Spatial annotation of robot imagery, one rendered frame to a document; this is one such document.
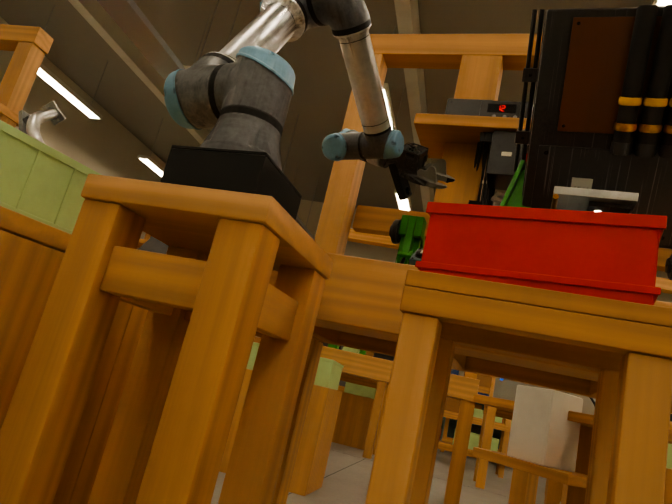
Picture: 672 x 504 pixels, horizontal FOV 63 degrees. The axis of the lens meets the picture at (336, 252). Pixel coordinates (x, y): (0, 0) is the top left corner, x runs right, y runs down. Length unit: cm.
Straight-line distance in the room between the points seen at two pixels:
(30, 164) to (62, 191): 9
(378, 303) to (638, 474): 60
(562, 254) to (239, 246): 44
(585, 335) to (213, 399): 47
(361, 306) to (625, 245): 56
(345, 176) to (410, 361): 128
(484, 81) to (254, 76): 118
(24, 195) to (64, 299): 42
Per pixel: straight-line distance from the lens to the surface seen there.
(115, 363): 131
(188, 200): 82
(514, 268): 80
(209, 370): 74
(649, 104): 135
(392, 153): 148
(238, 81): 102
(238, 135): 95
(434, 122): 185
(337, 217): 191
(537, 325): 75
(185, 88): 111
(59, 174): 131
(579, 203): 129
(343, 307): 117
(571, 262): 79
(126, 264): 86
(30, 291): 117
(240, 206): 78
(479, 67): 209
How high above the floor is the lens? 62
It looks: 14 degrees up
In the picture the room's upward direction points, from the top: 13 degrees clockwise
